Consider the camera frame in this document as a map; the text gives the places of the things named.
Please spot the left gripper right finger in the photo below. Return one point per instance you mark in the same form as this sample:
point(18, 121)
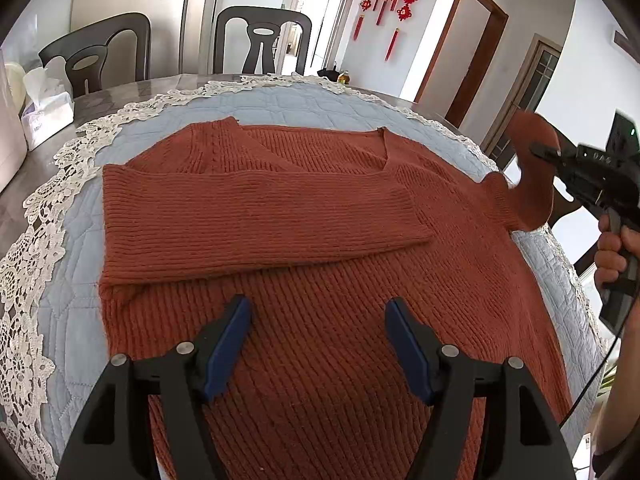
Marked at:
point(520, 439)

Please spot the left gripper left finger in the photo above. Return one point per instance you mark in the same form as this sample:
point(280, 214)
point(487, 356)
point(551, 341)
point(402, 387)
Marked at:
point(112, 438)

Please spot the rust orange knit sweater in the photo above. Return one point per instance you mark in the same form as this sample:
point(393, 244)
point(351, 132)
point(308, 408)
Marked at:
point(319, 229)

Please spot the right forearm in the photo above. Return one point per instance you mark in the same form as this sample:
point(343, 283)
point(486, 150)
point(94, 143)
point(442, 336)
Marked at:
point(621, 411)

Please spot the right hand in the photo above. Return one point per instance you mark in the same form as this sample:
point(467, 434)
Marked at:
point(609, 259)

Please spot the dark chair right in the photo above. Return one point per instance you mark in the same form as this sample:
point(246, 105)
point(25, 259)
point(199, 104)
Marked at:
point(563, 207)

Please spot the dark chair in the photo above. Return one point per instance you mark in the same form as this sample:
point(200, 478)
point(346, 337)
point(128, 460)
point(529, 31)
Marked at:
point(85, 50)
point(263, 28)
point(563, 207)

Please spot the blue quilted lace-edged mat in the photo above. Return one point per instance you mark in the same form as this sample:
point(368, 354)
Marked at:
point(53, 342)

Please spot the brown wooden door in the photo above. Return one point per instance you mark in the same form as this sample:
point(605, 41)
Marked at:
point(460, 62)

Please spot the pink white appliance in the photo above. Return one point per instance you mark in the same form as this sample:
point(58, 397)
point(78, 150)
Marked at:
point(13, 147)

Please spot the white tissue box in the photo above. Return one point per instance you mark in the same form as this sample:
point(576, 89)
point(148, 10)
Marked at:
point(49, 105)

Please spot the dark chair middle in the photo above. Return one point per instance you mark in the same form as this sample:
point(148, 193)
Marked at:
point(263, 28)

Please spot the dark chair left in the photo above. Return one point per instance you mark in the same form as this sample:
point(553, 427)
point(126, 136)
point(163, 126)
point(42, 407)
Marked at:
point(85, 50)

